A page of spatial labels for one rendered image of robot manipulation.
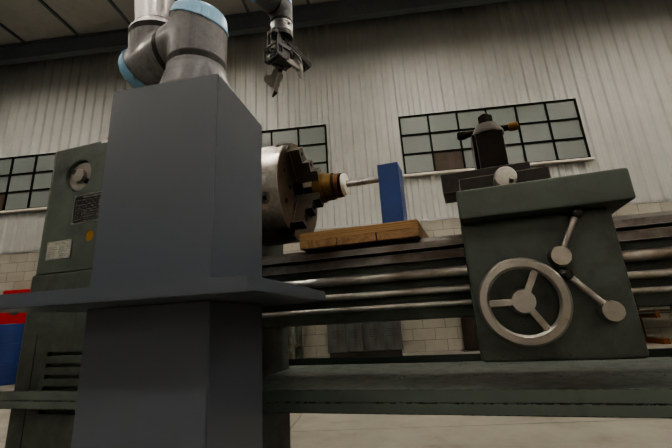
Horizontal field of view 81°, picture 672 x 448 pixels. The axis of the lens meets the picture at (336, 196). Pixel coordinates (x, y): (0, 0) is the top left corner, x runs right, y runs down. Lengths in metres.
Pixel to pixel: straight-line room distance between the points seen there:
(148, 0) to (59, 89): 11.20
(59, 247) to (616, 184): 1.39
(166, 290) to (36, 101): 11.95
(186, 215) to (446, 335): 7.36
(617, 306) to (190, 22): 0.93
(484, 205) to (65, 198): 1.19
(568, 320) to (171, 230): 0.67
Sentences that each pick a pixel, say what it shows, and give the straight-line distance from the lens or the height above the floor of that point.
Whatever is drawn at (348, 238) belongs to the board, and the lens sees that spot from 0.97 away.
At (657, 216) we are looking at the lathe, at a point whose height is 0.85.
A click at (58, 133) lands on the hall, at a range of 11.55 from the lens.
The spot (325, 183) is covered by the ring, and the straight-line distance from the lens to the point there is 1.18.
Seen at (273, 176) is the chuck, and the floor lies 1.08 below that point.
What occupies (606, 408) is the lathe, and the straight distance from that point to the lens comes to 0.83.
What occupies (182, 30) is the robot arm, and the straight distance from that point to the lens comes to 0.88.
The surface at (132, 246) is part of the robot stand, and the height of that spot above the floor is 0.82.
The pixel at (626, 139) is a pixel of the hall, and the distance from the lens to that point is 9.83.
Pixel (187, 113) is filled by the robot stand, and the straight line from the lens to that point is 0.71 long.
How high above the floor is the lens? 0.70
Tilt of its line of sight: 17 degrees up
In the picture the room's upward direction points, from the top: 3 degrees counter-clockwise
